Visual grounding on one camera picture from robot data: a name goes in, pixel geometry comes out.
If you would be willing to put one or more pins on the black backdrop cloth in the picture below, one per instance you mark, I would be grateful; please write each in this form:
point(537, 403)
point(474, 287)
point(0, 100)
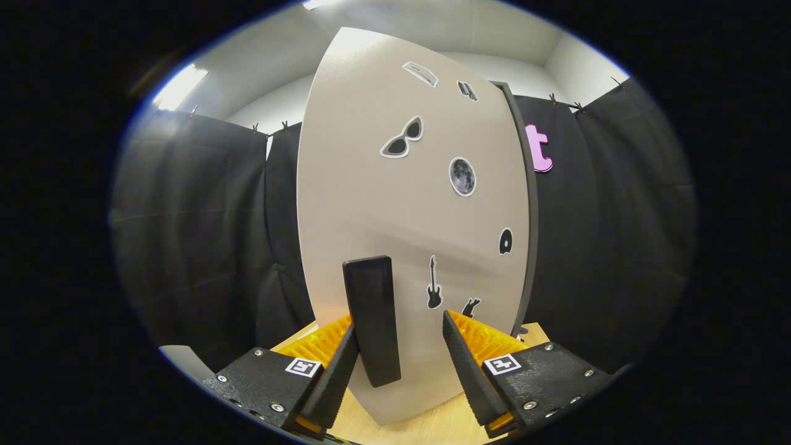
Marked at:
point(204, 235)

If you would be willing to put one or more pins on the beige shoe cabinet door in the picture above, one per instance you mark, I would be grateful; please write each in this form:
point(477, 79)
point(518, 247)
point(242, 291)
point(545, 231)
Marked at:
point(371, 198)

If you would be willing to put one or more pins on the dark grey shoe cabinet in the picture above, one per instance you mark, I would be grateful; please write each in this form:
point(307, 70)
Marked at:
point(530, 216)

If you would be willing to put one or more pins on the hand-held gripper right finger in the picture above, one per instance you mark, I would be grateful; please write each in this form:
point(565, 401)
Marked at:
point(469, 377)

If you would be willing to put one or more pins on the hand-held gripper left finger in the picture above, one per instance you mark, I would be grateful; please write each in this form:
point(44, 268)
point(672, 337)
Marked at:
point(337, 377)

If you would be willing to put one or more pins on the long ceiling light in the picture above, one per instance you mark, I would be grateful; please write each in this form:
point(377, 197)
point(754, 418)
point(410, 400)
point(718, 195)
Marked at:
point(316, 4)
point(180, 86)

